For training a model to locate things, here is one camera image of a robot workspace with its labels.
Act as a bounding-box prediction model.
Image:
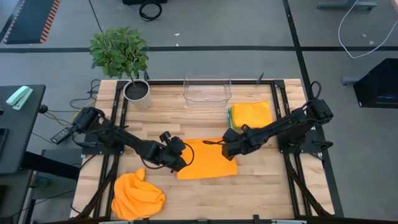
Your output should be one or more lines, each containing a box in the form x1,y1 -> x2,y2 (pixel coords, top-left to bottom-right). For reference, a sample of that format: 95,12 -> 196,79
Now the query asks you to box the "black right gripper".
221,130 -> 266,162

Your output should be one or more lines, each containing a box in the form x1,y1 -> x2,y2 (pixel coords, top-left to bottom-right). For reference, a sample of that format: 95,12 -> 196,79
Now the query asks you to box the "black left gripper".
155,136 -> 189,173

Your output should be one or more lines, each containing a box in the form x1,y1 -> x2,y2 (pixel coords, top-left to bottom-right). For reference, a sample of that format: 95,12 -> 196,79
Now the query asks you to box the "orange microfiber towel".
176,137 -> 239,181
111,167 -> 166,222
231,100 -> 274,129

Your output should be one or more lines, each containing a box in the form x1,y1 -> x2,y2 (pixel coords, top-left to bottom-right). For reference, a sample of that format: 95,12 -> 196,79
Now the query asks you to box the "green microfiber towel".
229,106 -> 244,133

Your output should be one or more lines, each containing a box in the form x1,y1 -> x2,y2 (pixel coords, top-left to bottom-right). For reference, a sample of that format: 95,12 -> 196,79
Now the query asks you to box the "clear plastic bin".
182,74 -> 233,108

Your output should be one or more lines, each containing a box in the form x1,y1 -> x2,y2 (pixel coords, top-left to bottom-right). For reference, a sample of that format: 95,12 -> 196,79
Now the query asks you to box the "white plant pot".
123,78 -> 152,111

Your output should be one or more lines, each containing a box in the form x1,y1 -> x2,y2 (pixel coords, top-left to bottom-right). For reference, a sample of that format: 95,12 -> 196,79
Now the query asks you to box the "black power adapter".
50,126 -> 75,145

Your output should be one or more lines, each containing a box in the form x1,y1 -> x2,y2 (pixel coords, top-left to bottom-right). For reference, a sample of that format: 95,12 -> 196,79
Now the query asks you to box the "green leafy plant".
89,26 -> 150,80

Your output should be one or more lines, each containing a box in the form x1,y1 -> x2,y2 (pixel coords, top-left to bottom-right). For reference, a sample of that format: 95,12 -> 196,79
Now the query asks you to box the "black desk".
0,83 -> 47,175

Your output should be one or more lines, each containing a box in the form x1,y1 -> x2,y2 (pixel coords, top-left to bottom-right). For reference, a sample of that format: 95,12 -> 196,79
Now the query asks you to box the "black cabinet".
353,57 -> 398,110

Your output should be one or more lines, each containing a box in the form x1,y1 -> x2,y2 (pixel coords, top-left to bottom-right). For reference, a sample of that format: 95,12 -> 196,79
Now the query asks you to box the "mint green stapler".
5,85 -> 34,111

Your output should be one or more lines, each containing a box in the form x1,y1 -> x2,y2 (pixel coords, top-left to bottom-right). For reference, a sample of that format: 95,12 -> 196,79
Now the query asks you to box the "grey furniture base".
317,0 -> 378,11

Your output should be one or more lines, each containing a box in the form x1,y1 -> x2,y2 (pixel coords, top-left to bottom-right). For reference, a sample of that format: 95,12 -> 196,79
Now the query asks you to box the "black mat with orange stripes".
2,0 -> 61,45

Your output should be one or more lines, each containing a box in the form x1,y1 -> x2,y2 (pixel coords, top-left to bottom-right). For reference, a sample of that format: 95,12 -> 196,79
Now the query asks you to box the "black left wrist camera cable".
182,141 -> 196,168

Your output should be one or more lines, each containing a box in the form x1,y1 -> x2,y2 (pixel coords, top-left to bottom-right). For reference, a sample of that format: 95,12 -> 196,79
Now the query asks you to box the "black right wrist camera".
221,128 -> 241,142

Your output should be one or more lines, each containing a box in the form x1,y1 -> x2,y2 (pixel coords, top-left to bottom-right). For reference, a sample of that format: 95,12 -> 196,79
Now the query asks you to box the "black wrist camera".
221,128 -> 241,142
159,131 -> 173,144

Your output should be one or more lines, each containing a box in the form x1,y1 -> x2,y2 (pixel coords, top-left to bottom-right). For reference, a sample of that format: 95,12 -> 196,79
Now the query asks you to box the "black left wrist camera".
159,131 -> 173,144

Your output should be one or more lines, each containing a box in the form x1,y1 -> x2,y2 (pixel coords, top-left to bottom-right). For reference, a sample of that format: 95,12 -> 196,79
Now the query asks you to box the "black metal table frame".
76,71 -> 345,224

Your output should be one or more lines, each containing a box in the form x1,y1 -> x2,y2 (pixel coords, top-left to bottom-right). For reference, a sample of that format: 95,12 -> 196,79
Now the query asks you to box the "yellow floor cable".
46,98 -> 98,126

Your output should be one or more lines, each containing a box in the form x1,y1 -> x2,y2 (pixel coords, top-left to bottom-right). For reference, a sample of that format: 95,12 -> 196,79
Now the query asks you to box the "black right arm cable loop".
309,80 -> 323,101

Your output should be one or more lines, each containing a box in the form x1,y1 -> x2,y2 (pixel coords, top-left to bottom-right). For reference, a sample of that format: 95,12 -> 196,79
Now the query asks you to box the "white floor cable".
337,0 -> 398,60

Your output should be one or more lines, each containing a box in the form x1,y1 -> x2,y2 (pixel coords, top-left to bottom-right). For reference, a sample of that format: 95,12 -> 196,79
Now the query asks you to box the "coiled black cable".
138,1 -> 164,22

